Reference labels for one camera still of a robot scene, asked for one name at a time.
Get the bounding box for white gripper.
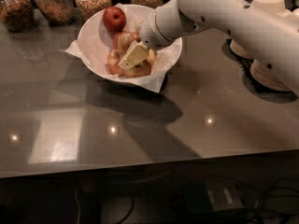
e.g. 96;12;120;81
118;10;172;70

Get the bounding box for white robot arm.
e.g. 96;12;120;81
119;0;299;94

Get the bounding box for yellow-red apple front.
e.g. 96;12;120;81
124;61;151;78

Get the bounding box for red-yellow apple lower left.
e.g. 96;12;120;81
107;49;124;77

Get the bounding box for red-yellow apple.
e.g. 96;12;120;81
113;31;140;53
107;49;124;77

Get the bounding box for red-yellow apple centre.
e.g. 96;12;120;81
113;31;140;53

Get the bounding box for yellow apple right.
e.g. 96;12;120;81
147;49;156;66

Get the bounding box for white bowl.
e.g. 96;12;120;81
77;4;183;84

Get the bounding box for dark red apple top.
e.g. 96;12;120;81
103;7;126;32

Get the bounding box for white paper liner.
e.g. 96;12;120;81
64;3;183;94

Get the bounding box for glass jar colourful cereal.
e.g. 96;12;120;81
75;0;112;21

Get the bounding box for glass jar brown cereal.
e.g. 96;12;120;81
35;0;74;26
0;0;35;32

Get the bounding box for glass jar brown cereal far left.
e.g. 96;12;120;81
0;0;35;32

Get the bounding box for black mat under bowls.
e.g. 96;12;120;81
227;50;298;104

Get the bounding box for rear stack paper bowls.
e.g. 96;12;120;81
230;0;291;60

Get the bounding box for black power box below table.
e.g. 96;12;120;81
169;180;250;224

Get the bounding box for black cables on floor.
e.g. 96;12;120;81
74;175;299;224

